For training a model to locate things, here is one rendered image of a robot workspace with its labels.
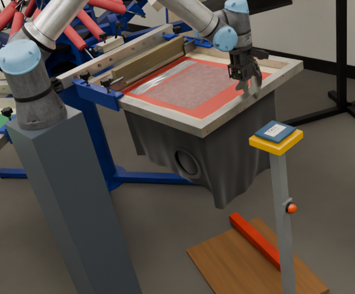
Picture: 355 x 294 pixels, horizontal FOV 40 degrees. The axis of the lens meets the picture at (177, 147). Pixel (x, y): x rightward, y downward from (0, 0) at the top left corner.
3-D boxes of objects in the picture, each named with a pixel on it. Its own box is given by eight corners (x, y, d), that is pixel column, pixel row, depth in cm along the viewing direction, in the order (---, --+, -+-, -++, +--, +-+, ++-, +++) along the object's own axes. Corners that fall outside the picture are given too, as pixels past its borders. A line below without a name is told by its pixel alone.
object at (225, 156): (283, 163, 221) (276, 78, 198) (216, 219, 198) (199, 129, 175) (277, 161, 223) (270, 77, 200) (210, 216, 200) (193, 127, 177)
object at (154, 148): (224, 192, 200) (211, 117, 181) (209, 203, 196) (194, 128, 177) (153, 158, 232) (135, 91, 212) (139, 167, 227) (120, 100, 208)
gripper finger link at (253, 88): (248, 104, 176) (241, 80, 172) (258, 97, 179) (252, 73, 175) (254, 104, 173) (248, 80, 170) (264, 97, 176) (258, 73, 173)
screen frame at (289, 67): (303, 69, 194) (303, 60, 192) (203, 138, 165) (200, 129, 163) (173, 45, 249) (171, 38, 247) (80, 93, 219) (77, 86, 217)
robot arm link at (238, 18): (218, 1, 163) (242, -6, 164) (223, 32, 169) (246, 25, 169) (226, 6, 156) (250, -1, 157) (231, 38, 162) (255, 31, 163)
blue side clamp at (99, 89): (127, 106, 201) (123, 91, 197) (118, 111, 198) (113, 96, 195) (88, 92, 221) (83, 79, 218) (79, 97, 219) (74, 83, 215)
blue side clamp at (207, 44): (218, 54, 229) (215, 40, 225) (210, 58, 226) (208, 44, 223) (175, 46, 250) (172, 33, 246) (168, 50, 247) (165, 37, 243)
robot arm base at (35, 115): (33, 135, 141) (21, 105, 135) (10, 122, 151) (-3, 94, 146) (76, 112, 148) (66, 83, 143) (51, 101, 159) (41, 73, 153)
